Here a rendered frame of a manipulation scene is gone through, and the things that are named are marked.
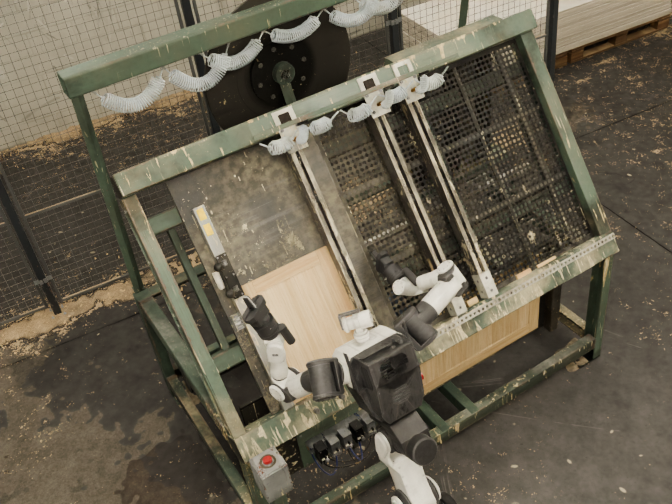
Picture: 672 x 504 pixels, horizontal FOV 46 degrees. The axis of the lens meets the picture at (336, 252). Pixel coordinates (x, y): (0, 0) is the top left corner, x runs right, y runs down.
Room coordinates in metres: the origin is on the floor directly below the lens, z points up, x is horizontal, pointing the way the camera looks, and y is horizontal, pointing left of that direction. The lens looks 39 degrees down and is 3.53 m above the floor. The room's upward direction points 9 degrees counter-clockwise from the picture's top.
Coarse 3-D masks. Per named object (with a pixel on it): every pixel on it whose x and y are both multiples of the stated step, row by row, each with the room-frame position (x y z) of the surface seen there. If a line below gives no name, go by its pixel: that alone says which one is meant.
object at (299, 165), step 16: (288, 128) 3.01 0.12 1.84; (304, 128) 2.90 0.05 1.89; (304, 144) 2.98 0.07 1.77; (288, 160) 3.00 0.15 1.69; (304, 160) 2.96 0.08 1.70; (304, 176) 2.92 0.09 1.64; (304, 192) 2.90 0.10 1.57; (320, 192) 2.89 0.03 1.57; (320, 208) 2.87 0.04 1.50; (320, 224) 2.80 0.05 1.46; (336, 240) 2.77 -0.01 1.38; (336, 256) 2.71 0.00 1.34; (352, 272) 2.68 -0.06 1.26; (352, 288) 2.63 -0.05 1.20; (368, 304) 2.60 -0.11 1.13
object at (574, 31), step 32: (448, 0) 7.28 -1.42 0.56; (512, 0) 7.05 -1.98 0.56; (544, 0) 6.94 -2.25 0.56; (576, 0) 6.83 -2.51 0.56; (608, 0) 6.85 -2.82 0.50; (640, 0) 6.99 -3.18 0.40; (416, 32) 6.91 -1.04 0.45; (544, 32) 6.58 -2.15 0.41; (576, 32) 6.72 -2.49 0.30; (608, 32) 6.85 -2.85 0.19; (640, 32) 7.09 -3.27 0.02
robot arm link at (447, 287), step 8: (440, 264) 2.48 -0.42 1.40; (448, 264) 2.44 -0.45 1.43; (440, 272) 2.42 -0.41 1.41; (448, 272) 2.40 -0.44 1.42; (440, 280) 2.38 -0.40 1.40; (448, 280) 2.37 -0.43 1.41; (456, 280) 2.37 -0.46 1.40; (432, 288) 2.36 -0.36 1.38; (440, 288) 2.34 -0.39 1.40; (448, 288) 2.34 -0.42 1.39; (456, 288) 2.34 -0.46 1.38; (464, 288) 2.37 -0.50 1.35; (432, 296) 2.31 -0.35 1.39; (440, 296) 2.31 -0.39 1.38; (448, 296) 2.31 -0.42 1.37; (456, 296) 2.35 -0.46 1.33; (432, 304) 2.28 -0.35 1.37; (440, 304) 2.28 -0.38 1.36; (440, 312) 2.28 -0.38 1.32
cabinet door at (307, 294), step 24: (288, 264) 2.69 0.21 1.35; (312, 264) 2.71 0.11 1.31; (264, 288) 2.60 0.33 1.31; (288, 288) 2.62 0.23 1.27; (312, 288) 2.64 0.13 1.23; (336, 288) 2.66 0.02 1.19; (288, 312) 2.55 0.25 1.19; (312, 312) 2.57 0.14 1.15; (336, 312) 2.59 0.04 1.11; (312, 336) 2.50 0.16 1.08; (336, 336) 2.52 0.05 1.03; (288, 360) 2.42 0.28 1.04
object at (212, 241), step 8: (208, 216) 2.74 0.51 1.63; (200, 224) 2.71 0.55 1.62; (208, 240) 2.67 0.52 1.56; (216, 240) 2.68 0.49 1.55; (216, 248) 2.66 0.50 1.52; (224, 280) 2.59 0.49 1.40; (240, 304) 2.52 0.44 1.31; (240, 312) 2.50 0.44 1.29; (248, 328) 2.46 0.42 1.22; (256, 336) 2.44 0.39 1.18; (256, 344) 2.42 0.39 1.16; (264, 344) 2.43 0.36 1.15; (256, 352) 2.42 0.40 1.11; (264, 352) 2.40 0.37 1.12; (264, 360) 2.38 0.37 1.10; (264, 368) 2.37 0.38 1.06; (288, 408) 2.26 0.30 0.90
